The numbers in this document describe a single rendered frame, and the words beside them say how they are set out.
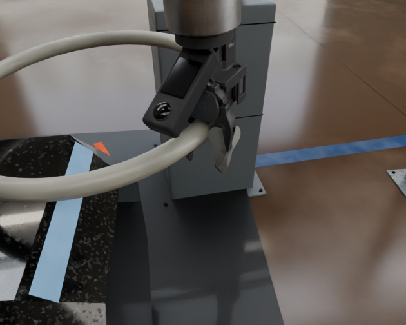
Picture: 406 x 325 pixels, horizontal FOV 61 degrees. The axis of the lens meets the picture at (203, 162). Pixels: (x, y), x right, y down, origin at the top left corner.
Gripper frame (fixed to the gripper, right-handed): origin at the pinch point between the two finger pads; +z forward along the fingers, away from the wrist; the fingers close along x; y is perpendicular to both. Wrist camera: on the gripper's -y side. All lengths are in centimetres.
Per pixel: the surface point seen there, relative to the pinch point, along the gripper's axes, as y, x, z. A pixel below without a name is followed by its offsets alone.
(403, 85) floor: 229, -20, 92
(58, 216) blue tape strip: -17.6, 14.4, 3.3
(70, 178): -17.1, 7.5, -7.2
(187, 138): -3.9, -0.4, -7.4
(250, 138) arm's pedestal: 74, 26, 53
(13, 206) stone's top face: -20.4, 20.2, 1.5
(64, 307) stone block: -26.0, 4.8, 6.6
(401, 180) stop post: 120, -35, 88
